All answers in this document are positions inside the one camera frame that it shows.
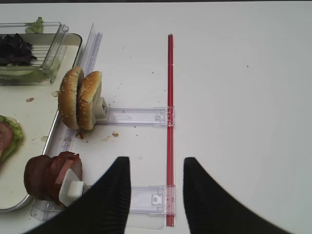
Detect lettuce piece behind container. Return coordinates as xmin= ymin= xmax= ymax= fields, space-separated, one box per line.
xmin=25 ymin=17 xmax=43 ymax=34

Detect right upper clear rail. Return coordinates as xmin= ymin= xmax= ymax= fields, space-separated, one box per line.
xmin=96 ymin=107 xmax=175 ymax=127

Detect rear sesame bun top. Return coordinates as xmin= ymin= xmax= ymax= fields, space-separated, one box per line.
xmin=77 ymin=71 xmax=102 ymax=130

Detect shredded purple cabbage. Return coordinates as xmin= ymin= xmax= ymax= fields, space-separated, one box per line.
xmin=0 ymin=34 xmax=37 ymax=66

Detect sesame bun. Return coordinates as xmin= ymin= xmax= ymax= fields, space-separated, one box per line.
xmin=77 ymin=71 xmax=102 ymax=130
xmin=58 ymin=66 xmax=84 ymax=129

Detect green lettuce on bun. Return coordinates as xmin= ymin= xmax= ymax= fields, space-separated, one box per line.
xmin=0 ymin=116 xmax=24 ymax=166

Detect front sesame bun top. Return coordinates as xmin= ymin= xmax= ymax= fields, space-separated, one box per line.
xmin=58 ymin=66 xmax=84 ymax=129

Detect right long clear divider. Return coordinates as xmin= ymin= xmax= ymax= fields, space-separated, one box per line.
xmin=30 ymin=25 xmax=102 ymax=221

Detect white pusher block meat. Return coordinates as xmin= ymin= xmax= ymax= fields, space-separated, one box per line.
xmin=58 ymin=169 xmax=91 ymax=207

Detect right red strip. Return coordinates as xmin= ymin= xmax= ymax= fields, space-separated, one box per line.
xmin=166 ymin=34 xmax=175 ymax=227

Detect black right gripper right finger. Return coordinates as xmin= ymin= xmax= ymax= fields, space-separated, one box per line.
xmin=183 ymin=157 xmax=287 ymax=234

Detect sliced meat patties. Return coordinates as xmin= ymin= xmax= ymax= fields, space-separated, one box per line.
xmin=24 ymin=151 xmax=82 ymax=206

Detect silver metal tray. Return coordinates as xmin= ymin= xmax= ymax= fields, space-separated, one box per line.
xmin=0 ymin=33 xmax=82 ymax=212

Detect clear plastic container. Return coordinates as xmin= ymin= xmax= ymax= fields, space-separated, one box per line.
xmin=0 ymin=22 xmax=69 ymax=85

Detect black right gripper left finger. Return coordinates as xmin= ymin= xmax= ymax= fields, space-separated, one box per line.
xmin=29 ymin=156 xmax=131 ymax=234

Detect tomato slice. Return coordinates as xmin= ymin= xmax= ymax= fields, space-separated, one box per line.
xmin=0 ymin=122 xmax=13 ymax=154

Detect lettuce leaf in container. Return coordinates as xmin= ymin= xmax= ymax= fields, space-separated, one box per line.
xmin=0 ymin=64 xmax=34 ymax=76

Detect white pusher block bun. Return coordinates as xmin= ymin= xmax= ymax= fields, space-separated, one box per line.
xmin=92 ymin=97 xmax=109 ymax=122

